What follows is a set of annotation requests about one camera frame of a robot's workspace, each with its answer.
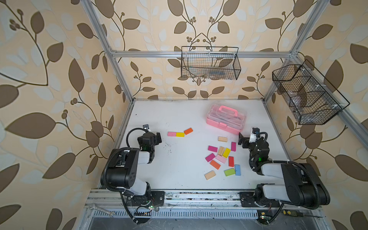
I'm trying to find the yellow block in pile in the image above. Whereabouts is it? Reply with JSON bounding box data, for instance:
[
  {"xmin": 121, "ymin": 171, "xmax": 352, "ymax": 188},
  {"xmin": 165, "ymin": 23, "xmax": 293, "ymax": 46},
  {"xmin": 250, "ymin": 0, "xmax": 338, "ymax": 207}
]
[{"xmin": 222, "ymin": 148, "xmax": 231, "ymax": 158}]

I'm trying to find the black wire basket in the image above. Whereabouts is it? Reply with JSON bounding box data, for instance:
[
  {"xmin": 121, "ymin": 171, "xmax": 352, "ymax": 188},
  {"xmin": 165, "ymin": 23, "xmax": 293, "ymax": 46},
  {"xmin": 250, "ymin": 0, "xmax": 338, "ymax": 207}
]
[
  {"xmin": 272, "ymin": 59, "xmax": 350, "ymax": 125},
  {"xmin": 181, "ymin": 46, "xmax": 242, "ymax": 80}
]

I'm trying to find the flat magenta block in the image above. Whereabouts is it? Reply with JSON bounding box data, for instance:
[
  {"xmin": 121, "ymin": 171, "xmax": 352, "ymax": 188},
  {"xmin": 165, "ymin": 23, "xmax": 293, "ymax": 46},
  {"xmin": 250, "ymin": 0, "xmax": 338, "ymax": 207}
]
[{"xmin": 208, "ymin": 146, "xmax": 218, "ymax": 152}]

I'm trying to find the orange block in pile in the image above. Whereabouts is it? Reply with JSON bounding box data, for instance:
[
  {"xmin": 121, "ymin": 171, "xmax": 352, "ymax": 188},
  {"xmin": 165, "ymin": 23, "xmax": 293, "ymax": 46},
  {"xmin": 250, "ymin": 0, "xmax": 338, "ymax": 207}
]
[{"xmin": 210, "ymin": 160, "xmax": 221, "ymax": 170}]

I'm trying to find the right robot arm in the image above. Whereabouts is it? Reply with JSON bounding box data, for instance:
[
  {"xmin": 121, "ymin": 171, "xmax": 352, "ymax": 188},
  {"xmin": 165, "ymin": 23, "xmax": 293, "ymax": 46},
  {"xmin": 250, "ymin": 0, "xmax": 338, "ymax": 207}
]
[{"xmin": 238, "ymin": 128, "xmax": 331, "ymax": 225}]

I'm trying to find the natural wood block in pile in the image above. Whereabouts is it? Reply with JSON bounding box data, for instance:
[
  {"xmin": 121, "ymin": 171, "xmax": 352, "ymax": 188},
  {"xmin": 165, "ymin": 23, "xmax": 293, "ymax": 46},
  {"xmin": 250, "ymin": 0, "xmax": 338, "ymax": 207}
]
[{"xmin": 218, "ymin": 146, "xmax": 226, "ymax": 156}]

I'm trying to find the red block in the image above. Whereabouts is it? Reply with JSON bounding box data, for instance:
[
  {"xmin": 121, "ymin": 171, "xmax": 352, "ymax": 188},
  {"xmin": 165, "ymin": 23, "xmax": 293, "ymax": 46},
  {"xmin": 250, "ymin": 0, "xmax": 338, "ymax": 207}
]
[{"xmin": 228, "ymin": 156, "xmax": 234, "ymax": 167}]

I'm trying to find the light pink block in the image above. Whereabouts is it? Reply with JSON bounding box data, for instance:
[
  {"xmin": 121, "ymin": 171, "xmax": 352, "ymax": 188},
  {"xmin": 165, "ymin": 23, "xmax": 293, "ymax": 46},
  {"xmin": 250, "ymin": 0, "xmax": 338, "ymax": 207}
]
[{"xmin": 215, "ymin": 155, "xmax": 227, "ymax": 163}]

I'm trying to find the blue block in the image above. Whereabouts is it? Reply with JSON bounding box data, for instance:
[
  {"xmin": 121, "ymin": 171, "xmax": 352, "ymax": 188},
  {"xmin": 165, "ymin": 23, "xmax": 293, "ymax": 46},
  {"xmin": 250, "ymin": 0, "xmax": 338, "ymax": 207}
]
[{"xmin": 234, "ymin": 164, "xmax": 241, "ymax": 176}]

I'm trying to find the orange block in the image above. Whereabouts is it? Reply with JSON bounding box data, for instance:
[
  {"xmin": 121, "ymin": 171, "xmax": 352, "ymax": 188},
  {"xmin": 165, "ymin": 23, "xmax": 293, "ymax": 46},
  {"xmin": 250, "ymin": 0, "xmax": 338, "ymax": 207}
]
[
  {"xmin": 210, "ymin": 160, "xmax": 221, "ymax": 170},
  {"xmin": 184, "ymin": 128, "xmax": 193, "ymax": 135}
]

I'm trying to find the silver wrench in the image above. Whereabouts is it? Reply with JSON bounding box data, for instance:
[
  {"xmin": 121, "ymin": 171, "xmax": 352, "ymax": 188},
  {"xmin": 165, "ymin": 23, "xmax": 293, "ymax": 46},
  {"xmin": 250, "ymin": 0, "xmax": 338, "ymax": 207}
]
[{"xmin": 89, "ymin": 203, "xmax": 116, "ymax": 218}]

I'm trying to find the pink plastic storage box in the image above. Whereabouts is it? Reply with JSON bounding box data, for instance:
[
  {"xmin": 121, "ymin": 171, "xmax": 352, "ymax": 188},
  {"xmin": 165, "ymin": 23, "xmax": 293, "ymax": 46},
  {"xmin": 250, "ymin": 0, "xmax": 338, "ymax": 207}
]
[{"xmin": 206, "ymin": 104, "xmax": 246, "ymax": 135}]

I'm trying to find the back black wire basket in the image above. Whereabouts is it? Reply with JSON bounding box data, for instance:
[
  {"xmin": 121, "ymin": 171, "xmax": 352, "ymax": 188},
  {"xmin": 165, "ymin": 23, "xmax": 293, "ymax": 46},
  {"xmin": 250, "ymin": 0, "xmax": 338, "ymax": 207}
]
[{"xmin": 181, "ymin": 46, "xmax": 242, "ymax": 80}]

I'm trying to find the natural wood block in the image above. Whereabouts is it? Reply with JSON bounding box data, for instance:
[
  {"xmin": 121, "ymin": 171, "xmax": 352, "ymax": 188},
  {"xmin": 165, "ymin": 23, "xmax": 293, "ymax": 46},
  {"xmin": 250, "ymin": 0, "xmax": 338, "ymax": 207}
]
[
  {"xmin": 218, "ymin": 137, "xmax": 228, "ymax": 142},
  {"xmin": 204, "ymin": 171, "xmax": 216, "ymax": 180},
  {"xmin": 218, "ymin": 146, "xmax": 226, "ymax": 156}
]

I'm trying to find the yellow black screwdriver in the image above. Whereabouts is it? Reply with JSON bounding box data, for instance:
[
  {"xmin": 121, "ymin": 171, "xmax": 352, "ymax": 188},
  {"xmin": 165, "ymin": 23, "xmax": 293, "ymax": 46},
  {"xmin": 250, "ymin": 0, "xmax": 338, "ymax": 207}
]
[{"xmin": 283, "ymin": 209, "xmax": 321, "ymax": 218}]

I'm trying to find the yellow block in row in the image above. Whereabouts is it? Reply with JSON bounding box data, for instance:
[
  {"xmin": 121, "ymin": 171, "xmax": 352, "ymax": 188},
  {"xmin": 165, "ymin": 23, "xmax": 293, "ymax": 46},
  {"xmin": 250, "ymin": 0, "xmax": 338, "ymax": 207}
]
[{"xmin": 176, "ymin": 132, "xmax": 185, "ymax": 137}]

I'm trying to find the magenta block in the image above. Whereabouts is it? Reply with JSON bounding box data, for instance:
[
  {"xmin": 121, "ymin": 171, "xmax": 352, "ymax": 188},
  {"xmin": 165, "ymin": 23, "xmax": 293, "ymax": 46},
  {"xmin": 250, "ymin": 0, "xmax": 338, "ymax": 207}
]
[
  {"xmin": 231, "ymin": 142, "xmax": 237, "ymax": 152},
  {"xmin": 208, "ymin": 146, "xmax": 218, "ymax": 152},
  {"xmin": 205, "ymin": 153, "xmax": 216, "ymax": 162}
]

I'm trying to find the pink block in row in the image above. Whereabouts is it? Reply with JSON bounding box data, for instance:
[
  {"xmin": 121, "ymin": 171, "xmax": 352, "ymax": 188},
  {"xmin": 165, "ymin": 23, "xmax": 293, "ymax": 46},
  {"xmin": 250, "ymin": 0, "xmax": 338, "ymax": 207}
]
[{"xmin": 167, "ymin": 132, "xmax": 176, "ymax": 137}]

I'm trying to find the right black wire basket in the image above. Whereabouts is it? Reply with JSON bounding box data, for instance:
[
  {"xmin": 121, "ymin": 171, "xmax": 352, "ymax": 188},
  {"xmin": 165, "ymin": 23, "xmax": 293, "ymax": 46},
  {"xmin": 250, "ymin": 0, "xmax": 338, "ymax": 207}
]
[{"xmin": 272, "ymin": 59, "xmax": 350, "ymax": 125}]

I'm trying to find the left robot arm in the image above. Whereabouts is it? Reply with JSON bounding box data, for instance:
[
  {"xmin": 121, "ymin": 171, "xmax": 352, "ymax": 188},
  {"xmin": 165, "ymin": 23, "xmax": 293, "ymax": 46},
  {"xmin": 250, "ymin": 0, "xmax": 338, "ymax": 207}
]
[{"xmin": 101, "ymin": 125, "xmax": 165, "ymax": 224}]

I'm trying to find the green block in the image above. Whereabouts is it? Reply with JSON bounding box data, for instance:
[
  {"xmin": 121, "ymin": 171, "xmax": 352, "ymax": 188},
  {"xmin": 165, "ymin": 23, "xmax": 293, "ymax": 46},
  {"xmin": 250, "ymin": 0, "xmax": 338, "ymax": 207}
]
[{"xmin": 224, "ymin": 168, "xmax": 236, "ymax": 176}]

